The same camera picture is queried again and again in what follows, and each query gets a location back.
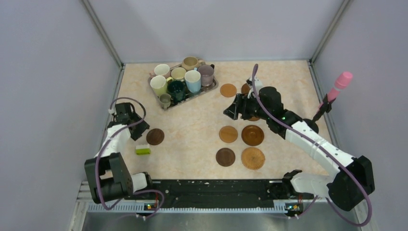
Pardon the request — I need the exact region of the dark green mug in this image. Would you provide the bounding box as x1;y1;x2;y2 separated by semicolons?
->
167;80;186;103

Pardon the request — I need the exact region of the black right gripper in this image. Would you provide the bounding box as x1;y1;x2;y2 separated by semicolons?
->
224;92;270;121

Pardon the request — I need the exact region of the white mug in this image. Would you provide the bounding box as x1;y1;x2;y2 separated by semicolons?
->
151;64;171;78

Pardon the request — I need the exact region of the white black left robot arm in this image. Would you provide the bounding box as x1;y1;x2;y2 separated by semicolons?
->
84;103;154;204

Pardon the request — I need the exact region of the woven rattan coaster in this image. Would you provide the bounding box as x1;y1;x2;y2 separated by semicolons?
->
241;147;265;170

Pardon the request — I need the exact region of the dark walnut coaster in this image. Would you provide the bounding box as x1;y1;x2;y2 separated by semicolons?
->
146;128;165;145
216;148;236;167

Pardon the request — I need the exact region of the tan mug with handle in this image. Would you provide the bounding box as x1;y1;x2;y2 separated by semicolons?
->
181;56;205;71

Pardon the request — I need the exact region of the small grey-green cup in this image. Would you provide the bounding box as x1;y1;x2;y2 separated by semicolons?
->
159;93;171;110

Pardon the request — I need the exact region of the metal serving tray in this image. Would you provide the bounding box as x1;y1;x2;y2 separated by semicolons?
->
148;63;220;111

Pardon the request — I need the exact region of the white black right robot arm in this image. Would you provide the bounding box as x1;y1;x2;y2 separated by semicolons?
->
223;87;375;211

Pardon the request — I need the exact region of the beige mug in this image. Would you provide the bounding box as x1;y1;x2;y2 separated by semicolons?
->
171;67;187;81

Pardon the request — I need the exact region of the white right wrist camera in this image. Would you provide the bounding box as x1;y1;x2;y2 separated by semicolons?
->
246;77;263;97

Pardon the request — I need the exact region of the dark walnut coaster front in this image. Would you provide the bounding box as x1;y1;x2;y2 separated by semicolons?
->
216;148;236;167

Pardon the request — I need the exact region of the light blue mug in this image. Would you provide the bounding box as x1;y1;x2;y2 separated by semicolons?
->
184;70;201;93

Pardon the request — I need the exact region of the pink microphone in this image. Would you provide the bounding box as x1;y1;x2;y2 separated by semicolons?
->
323;71;353;103

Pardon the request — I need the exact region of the green white block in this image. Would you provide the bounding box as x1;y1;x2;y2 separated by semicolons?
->
135;144;151;155

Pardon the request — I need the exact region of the light bamboo coaster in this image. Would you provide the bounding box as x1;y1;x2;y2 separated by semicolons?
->
219;126;238;143
220;83;237;98

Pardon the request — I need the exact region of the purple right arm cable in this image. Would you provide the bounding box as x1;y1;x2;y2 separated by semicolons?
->
251;63;373;227

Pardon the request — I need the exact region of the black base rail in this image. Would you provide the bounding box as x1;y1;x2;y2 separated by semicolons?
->
76;179;319;214

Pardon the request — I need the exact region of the pale yellow mug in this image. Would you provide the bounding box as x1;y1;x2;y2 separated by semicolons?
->
150;75;174;97

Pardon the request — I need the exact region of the brown saucer coaster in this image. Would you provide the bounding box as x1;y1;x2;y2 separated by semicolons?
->
241;83;251;94
248;116;259;122
241;125;265;146

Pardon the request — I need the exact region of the mauve mug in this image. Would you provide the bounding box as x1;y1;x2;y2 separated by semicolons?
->
197;64;215;87

